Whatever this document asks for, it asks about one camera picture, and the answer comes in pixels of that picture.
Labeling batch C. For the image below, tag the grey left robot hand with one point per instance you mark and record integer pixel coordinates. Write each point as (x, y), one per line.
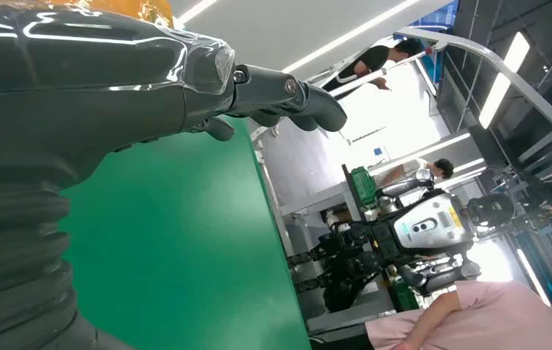
(87, 96)

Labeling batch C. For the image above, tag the white metal workbench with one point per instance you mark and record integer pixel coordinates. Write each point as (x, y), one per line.
(314, 198)

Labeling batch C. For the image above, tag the person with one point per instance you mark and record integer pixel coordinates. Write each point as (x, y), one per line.
(442, 168)
(488, 319)
(372, 58)

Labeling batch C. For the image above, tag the silver and black humanoid robot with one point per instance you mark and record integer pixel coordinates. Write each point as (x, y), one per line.
(430, 227)

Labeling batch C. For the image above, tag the long ceiling light panel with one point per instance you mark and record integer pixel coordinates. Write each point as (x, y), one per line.
(502, 82)

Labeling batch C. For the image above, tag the white curved metal frame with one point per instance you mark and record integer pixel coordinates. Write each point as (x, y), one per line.
(498, 63)

